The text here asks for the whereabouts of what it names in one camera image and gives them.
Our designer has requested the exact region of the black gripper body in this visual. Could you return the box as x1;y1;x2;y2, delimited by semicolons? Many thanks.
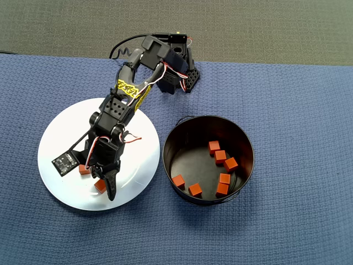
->
84;136;124;167

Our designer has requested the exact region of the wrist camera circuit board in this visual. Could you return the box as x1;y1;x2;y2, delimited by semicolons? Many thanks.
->
51;150;78;177

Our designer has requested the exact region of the black base cable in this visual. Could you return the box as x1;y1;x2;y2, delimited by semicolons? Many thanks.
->
109;32;172;60

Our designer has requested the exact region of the blue woven tablecloth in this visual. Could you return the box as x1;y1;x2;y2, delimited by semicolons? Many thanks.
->
0;53;353;265

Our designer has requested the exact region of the thin black camera cable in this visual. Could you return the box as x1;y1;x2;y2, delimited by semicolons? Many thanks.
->
68;131;92;152

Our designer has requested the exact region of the black metal bucket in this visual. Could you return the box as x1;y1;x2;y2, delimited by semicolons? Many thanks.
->
162;114;255;206

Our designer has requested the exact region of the white round plate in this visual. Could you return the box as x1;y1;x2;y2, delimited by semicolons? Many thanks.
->
37;97;161;212

